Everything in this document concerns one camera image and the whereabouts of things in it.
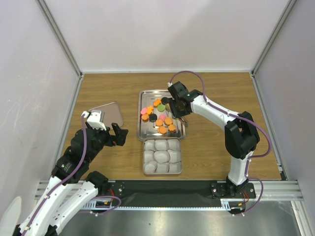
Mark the steel baking tray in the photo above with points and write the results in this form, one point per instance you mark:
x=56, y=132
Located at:
x=147, y=129

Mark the brown cookie tin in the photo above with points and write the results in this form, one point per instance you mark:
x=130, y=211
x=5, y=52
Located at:
x=162, y=156

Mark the orange round sandwich cookie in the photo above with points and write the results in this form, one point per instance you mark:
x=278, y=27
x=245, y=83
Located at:
x=162, y=130

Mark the orange round dotted cookie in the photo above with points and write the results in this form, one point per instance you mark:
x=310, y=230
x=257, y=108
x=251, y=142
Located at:
x=168, y=121

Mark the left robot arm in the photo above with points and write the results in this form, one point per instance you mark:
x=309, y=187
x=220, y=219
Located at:
x=53, y=211

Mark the metal tongs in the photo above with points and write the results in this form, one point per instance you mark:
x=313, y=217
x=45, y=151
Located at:
x=183, y=121

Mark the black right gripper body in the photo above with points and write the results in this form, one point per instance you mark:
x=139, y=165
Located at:
x=176, y=110

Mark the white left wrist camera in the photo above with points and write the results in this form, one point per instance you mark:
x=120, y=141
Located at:
x=94, y=119

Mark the orange fish cookie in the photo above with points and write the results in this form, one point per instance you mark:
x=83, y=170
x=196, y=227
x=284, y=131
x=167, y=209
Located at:
x=157, y=102

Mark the orange star cookie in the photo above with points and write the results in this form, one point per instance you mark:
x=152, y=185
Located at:
x=150, y=110

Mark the orange scalloped flower cookie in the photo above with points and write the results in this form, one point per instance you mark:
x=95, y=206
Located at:
x=172, y=128

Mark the pink cookie at edge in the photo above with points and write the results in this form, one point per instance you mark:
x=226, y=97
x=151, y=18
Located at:
x=143, y=111

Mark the aluminium frame rail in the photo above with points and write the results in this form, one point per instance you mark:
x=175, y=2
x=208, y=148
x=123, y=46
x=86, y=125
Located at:
x=265, y=191

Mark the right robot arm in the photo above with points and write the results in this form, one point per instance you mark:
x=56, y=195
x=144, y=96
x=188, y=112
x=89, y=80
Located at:
x=240, y=135

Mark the pink round cookie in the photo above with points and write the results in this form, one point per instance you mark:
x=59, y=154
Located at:
x=162, y=117

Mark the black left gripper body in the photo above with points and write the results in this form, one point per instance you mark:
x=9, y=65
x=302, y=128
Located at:
x=103, y=138

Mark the black sandwich cookie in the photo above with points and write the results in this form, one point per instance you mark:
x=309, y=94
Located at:
x=153, y=117
x=164, y=100

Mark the brown tin lid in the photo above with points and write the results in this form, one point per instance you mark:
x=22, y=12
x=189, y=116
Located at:
x=112, y=113

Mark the black sandwich cookie top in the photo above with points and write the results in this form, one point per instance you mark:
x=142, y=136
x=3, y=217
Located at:
x=164, y=100

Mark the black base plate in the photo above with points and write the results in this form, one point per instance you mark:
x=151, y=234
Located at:
x=178, y=193

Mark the green round cookie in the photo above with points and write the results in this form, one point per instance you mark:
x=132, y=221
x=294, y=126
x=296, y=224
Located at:
x=161, y=107
x=167, y=107

